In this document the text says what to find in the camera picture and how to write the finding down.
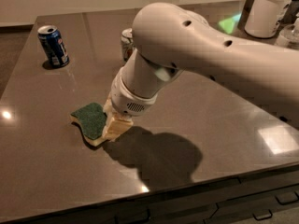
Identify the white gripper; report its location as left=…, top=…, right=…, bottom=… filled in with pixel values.
left=102, top=68, right=157, bottom=140

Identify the green and yellow sponge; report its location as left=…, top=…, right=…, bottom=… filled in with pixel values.
left=70, top=103, right=107, bottom=147

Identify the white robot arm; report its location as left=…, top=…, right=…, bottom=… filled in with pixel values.
left=102, top=3, right=299, bottom=140

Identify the white green soda can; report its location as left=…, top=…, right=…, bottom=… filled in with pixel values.
left=121, top=28, right=135, bottom=62

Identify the blue pepsi can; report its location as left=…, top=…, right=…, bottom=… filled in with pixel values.
left=37, top=25, right=69, bottom=68

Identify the white plastic jar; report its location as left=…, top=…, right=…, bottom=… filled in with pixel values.
left=245, top=0, right=292, bottom=38

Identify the clear glass object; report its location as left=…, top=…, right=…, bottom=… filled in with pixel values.
left=275, top=18, right=299, bottom=50

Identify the black drawer handle lower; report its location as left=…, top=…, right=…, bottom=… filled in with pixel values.
left=252, top=210, right=273, bottom=221

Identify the black drawer handle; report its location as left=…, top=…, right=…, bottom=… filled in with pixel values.
left=275, top=191, right=299, bottom=205
left=252, top=210, right=273, bottom=221

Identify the black drawer handle right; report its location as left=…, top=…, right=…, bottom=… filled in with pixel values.
left=275, top=191, right=299, bottom=205

